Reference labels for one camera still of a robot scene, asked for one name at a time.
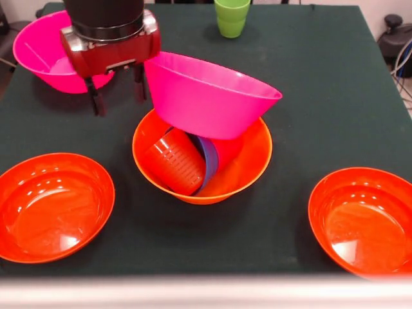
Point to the green plastic cup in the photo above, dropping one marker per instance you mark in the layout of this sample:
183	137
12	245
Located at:
231	19

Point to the red shallow bowl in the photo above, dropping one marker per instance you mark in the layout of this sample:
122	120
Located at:
51	209
363	225

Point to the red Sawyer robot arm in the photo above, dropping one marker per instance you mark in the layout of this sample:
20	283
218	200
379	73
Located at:
106	16

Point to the black pedestal foot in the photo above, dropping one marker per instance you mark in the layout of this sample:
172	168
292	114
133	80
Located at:
391	42
4	22

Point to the red-orange plastic cup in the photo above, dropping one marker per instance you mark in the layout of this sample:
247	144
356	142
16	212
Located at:
177	161

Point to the blue small bowl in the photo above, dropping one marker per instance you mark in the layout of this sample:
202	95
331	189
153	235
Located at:
210	157

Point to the orange large bowl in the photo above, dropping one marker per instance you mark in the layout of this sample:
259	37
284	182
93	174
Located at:
248	161

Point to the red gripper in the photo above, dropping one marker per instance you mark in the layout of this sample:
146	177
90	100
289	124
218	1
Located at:
112	54

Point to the pink large bowl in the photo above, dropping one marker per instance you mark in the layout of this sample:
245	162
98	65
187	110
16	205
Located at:
35	48
206	103

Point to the crimson plastic cup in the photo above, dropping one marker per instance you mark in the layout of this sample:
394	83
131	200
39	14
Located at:
228	153

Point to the dark green tablecloth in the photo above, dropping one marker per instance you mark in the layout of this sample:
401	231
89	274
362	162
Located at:
209	241

